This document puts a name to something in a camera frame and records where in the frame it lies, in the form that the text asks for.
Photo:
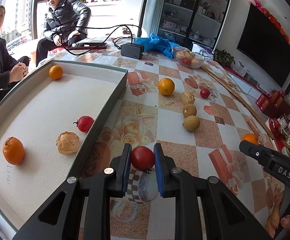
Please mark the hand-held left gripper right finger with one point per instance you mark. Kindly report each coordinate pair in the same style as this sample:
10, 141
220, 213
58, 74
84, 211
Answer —
158, 170

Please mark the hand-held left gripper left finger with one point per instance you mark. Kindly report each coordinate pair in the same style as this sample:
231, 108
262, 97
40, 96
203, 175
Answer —
127, 165

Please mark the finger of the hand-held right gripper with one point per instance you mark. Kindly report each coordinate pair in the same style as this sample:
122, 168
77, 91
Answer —
252, 151

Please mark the large red tomato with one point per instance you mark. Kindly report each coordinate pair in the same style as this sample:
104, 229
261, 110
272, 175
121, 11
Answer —
142, 157

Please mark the white tray with grey rim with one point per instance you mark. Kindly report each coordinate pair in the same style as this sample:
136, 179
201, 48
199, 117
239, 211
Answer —
47, 100

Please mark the white side table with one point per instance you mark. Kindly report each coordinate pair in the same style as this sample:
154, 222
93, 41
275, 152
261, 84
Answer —
270, 126

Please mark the red gift box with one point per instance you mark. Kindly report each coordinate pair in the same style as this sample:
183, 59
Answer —
274, 97
282, 105
263, 103

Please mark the long wooden strip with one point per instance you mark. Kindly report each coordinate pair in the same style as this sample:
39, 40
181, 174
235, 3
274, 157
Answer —
235, 95

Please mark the red tomato with stem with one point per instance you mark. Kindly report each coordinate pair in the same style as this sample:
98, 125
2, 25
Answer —
85, 123

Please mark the crumpled beige fruit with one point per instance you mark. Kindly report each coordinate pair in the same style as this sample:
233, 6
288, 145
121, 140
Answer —
195, 60
68, 143
188, 97

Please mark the white television stand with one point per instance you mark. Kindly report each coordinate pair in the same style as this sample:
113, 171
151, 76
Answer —
245, 85

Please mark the small red tomato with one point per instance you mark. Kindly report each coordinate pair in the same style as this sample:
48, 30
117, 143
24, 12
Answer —
204, 93

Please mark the small white box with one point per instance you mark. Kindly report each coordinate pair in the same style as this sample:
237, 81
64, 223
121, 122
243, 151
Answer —
242, 68

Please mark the green potted plant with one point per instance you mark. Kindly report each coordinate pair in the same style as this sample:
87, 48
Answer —
223, 57

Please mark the black television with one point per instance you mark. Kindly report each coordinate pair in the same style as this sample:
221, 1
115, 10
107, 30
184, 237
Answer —
265, 45

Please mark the white paper bag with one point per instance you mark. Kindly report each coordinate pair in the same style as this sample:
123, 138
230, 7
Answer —
200, 51

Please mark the clear glass bowl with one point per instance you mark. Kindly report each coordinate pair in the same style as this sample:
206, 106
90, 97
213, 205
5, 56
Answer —
177, 58

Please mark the grey power adapter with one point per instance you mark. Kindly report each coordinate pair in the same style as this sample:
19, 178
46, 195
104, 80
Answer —
132, 51

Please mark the large orange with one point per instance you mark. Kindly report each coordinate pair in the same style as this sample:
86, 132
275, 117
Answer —
13, 150

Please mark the small orange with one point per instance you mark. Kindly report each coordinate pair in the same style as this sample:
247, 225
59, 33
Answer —
55, 72

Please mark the blue plastic bag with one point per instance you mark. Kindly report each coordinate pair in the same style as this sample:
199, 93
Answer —
157, 43

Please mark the dark smartphone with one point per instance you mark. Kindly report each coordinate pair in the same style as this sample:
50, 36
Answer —
90, 45

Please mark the glass door display cabinet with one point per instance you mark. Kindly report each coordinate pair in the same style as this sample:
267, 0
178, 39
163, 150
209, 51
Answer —
196, 7

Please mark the grey curtain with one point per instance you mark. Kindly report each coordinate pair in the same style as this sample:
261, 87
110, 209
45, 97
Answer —
155, 5

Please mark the red wall decoration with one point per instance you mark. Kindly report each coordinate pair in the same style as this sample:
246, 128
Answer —
272, 17

